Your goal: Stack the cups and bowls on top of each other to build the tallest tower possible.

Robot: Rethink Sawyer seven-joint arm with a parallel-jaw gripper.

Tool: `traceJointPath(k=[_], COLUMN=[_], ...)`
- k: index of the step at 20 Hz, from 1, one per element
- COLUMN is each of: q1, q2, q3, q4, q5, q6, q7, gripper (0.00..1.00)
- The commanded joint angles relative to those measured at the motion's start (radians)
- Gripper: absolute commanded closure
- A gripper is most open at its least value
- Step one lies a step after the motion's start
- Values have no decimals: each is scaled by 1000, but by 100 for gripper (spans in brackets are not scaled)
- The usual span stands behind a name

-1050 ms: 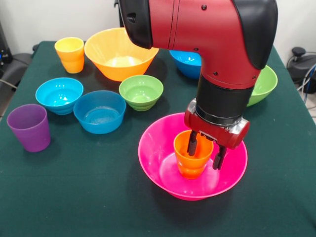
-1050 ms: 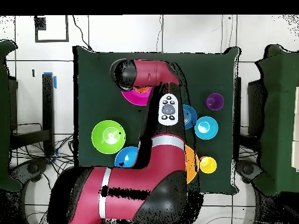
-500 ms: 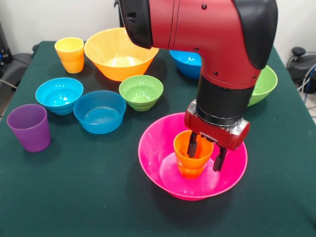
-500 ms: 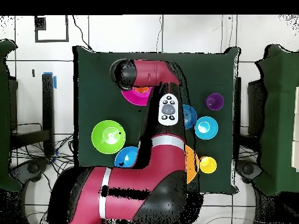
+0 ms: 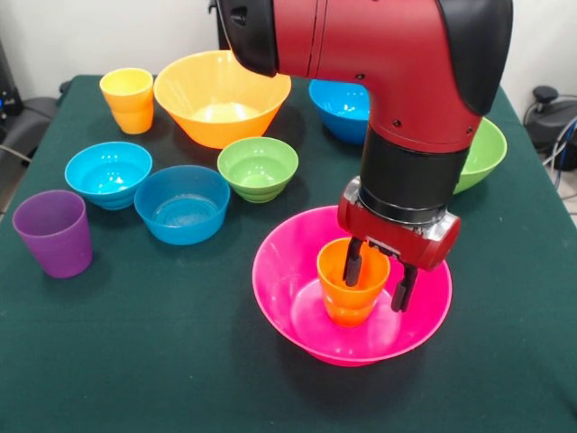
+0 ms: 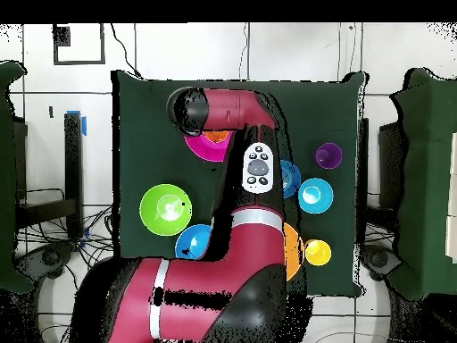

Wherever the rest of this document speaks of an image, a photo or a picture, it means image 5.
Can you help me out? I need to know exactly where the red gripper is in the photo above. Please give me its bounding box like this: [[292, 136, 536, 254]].
[[336, 176, 462, 313]]

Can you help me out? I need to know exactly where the orange cup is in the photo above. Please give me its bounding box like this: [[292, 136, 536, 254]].
[[316, 237, 391, 328]]

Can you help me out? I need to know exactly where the large pink bowl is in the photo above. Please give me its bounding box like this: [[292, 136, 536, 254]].
[[251, 205, 453, 367]]

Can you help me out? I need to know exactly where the large green bowl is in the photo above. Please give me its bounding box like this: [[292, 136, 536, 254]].
[[453, 117, 508, 196]]

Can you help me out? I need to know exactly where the black computer tower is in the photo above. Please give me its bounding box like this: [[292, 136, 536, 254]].
[[0, 38, 23, 119]]

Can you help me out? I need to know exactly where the small green bowl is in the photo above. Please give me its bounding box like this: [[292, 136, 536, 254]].
[[216, 136, 299, 204]]

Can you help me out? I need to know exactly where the medium blue bowl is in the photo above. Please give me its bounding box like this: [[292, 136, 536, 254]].
[[308, 78, 373, 145]]

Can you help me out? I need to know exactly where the dark blue bowl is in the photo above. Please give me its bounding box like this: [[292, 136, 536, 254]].
[[133, 164, 232, 247]]

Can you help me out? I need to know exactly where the large orange bowl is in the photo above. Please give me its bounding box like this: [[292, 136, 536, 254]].
[[152, 50, 293, 150]]

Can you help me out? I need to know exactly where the dark green tablecloth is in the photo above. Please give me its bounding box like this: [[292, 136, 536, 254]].
[[0, 74, 577, 433]]

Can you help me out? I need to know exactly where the small light blue bowl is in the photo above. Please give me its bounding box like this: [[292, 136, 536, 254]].
[[64, 141, 153, 211]]

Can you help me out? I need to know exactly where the yellow cup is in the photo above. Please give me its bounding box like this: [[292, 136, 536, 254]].
[[98, 67, 155, 135]]

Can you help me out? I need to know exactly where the purple cup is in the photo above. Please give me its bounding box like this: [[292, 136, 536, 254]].
[[12, 189, 94, 280]]

